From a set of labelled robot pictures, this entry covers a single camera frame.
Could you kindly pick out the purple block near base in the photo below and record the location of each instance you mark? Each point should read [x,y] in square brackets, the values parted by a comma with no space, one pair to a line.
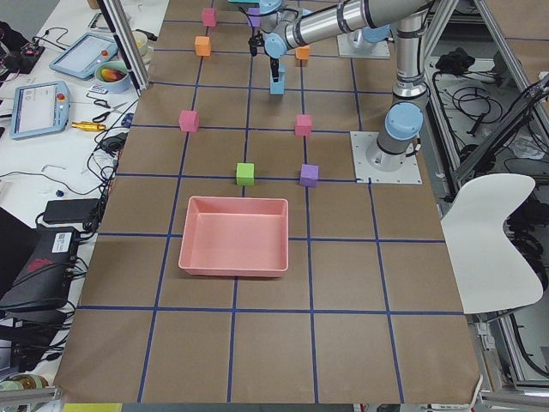
[309,175]

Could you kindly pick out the far red block left side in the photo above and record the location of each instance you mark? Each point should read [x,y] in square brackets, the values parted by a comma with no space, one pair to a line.
[189,121]

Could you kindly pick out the purple block right side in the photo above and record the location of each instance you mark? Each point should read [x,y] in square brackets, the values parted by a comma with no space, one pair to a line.
[254,17]

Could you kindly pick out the bowl with red fruit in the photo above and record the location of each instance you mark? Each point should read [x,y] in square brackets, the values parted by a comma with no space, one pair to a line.
[113,76]

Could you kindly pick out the green block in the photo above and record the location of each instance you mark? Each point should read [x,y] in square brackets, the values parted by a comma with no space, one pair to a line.
[245,174]

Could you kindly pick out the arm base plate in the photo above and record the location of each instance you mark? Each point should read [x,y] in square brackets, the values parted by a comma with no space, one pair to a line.
[348,48]
[373,166]

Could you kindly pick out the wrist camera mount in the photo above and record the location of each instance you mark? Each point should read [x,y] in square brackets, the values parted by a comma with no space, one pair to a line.
[255,41]

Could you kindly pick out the black scissors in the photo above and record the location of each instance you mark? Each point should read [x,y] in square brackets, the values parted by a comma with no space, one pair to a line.
[109,109]

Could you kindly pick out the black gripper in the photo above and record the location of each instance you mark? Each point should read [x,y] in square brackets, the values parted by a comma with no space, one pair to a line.
[273,63]

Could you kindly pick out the aluminium frame post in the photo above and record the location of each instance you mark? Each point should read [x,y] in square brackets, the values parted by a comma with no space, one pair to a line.
[119,26]

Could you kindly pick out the far orange block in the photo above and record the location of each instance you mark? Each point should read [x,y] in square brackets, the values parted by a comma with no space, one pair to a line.
[202,46]

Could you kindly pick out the black power brick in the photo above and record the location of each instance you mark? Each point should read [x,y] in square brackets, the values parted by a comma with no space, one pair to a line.
[69,211]

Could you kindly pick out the light blue block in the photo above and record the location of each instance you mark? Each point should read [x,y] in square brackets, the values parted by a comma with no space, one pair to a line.
[281,73]
[277,88]

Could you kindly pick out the teach pendant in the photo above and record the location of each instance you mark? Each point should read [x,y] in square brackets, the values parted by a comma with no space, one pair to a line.
[82,59]
[40,109]

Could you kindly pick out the teach pendant far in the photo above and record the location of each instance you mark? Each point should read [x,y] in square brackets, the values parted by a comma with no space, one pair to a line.
[82,59]

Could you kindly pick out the orange block near base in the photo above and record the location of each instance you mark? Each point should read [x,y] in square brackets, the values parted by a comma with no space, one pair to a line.
[303,53]

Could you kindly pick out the teach pendant near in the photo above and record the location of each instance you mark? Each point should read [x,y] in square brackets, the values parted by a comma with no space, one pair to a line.
[40,109]

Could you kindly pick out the bowl with lemon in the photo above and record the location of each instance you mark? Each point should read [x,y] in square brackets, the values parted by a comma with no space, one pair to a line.
[146,51]

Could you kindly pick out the pink tray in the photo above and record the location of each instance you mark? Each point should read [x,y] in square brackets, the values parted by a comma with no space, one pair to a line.
[235,236]

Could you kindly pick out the brass cylinder tool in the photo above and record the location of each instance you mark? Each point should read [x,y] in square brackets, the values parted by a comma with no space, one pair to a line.
[89,126]

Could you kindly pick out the cyan tray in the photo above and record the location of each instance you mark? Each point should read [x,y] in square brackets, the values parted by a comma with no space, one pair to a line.
[242,1]

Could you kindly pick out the far red block right side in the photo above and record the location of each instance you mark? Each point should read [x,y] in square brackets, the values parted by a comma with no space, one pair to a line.
[209,18]

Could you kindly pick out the red block near base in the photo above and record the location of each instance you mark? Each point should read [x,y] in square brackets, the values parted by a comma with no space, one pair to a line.
[303,125]

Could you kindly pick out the black computer box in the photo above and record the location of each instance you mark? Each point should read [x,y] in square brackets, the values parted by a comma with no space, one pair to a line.
[35,268]

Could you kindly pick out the white chair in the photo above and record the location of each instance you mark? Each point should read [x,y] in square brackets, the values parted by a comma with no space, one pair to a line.
[490,273]

